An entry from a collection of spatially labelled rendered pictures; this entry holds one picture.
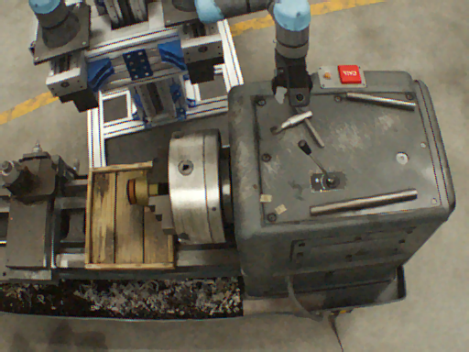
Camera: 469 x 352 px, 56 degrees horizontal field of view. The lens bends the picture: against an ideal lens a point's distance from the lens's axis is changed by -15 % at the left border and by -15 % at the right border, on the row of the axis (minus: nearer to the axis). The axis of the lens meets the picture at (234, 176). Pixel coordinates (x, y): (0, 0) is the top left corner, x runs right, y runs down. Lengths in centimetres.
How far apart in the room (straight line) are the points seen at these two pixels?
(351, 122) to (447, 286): 147
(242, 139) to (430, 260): 155
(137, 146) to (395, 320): 156
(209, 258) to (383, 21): 222
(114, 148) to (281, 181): 147
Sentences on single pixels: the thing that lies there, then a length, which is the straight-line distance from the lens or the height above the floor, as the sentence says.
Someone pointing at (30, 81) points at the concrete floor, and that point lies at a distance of 338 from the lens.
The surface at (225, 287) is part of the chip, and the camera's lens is 186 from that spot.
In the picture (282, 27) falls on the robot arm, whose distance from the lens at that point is 104.
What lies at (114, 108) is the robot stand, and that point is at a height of 21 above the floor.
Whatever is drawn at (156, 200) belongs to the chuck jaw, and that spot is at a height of 111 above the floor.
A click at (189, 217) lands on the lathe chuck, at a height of 118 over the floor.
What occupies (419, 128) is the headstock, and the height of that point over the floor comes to 125.
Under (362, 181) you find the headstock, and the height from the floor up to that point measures 126.
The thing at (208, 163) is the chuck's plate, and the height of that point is 124.
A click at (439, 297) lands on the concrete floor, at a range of 257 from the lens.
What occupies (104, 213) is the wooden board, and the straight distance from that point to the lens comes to 168.
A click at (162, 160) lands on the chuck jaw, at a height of 116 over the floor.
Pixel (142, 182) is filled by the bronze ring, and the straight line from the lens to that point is 142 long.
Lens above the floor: 238
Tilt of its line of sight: 65 degrees down
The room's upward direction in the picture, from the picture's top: 9 degrees counter-clockwise
